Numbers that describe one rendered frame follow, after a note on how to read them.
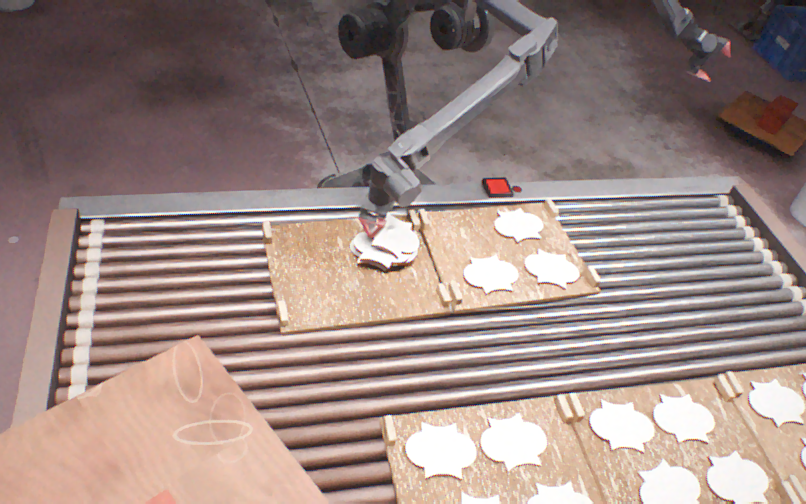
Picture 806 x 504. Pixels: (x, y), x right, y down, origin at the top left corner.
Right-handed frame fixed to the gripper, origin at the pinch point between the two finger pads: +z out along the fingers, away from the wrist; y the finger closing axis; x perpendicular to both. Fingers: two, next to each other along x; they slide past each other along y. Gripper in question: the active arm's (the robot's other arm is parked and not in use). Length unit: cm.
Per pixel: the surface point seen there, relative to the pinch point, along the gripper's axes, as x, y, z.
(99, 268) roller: 58, -31, 10
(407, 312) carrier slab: -14.5, -17.2, 8.0
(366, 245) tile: 0.6, -4.0, 4.0
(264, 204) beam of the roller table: 32.5, 6.1, 11.0
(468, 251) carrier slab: -24.1, 9.3, 8.7
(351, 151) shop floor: 50, 155, 107
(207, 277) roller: 33.9, -24.1, 9.9
